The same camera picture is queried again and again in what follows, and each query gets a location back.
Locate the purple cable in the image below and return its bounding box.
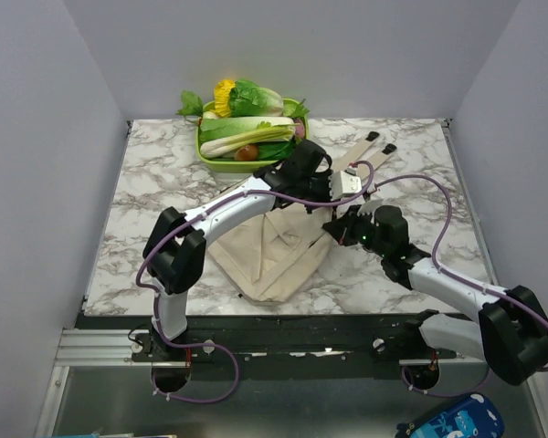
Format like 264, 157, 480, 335
135, 160, 378, 404
364, 175, 548, 398

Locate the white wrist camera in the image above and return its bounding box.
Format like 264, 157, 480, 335
330, 168, 362, 202
357, 199, 383, 217

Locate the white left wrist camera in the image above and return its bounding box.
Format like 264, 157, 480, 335
330, 168, 362, 202

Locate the aluminium frame rail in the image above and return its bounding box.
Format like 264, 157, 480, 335
37, 315, 548, 437

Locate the green vegetable tray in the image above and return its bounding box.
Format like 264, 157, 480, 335
196, 99, 309, 172

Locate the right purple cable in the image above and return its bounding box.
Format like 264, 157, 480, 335
364, 175, 548, 398

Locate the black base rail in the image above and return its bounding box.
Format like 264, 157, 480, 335
75, 309, 485, 382

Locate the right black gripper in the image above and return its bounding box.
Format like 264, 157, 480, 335
323, 204, 389, 257

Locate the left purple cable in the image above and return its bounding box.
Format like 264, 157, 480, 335
135, 160, 378, 404

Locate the brown mushroom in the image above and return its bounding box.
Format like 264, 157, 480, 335
234, 144, 259, 162

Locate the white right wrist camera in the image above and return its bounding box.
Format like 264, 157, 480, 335
357, 199, 383, 217

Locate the blue pencil case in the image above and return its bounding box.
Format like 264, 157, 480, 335
395, 392, 506, 438

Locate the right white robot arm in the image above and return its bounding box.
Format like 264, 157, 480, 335
322, 205, 548, 386

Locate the beige canvas backpack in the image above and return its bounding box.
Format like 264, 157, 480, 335
207, 130, 398, 305

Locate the yellow corn flower vegetable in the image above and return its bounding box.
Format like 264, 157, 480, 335
214, 78, 236, 118

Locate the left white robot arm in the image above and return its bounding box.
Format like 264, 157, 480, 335
136, 140, 332, 360

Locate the green leafy lettuce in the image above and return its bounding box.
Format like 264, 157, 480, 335
228, 79, 284, 117

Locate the napa cabbage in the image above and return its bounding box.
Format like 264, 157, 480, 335
198, 117, 299, 159

